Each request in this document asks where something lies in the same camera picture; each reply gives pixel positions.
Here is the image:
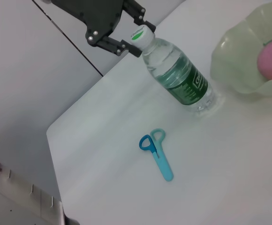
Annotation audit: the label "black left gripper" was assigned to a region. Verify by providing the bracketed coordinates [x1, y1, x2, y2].
[50, 0, 157, 58]

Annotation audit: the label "green label water bottle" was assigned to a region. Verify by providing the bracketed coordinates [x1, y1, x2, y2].
[130, 25, 218, 115]

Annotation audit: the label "blue scissors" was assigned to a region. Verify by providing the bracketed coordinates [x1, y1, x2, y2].
[139, 128, 174, 182]

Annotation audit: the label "green glass fruit plate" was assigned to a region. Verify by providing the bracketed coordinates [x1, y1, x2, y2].
[210, 0, 272, 97]

